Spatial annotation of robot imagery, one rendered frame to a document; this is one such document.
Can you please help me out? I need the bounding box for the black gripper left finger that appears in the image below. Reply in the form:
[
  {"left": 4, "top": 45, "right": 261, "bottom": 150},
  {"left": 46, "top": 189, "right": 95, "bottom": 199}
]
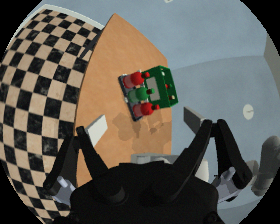
[{"left": 43, "top": 114, "right": 125, "bottom": 207}]

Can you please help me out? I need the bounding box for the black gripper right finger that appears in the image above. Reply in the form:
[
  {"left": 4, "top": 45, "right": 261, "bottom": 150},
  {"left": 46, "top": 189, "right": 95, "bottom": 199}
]
[{"left": 152, "top": 106, "right": 253, "bottom": 204}]

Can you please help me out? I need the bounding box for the red bottle with pink label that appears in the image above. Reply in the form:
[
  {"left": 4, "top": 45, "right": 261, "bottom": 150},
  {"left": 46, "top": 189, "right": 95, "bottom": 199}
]
[
  {"left": 133, "top": 102, "right": 159, "bottom": 117},
  {"left": 123, "top": 72, "right": 149, "bottom": 89}
]

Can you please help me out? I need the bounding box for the green bottle with light green label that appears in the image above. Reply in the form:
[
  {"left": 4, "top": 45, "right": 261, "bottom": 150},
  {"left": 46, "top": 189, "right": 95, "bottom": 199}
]
[{"left": 128, "top": 87, "right": 155, "bottom": 103}]

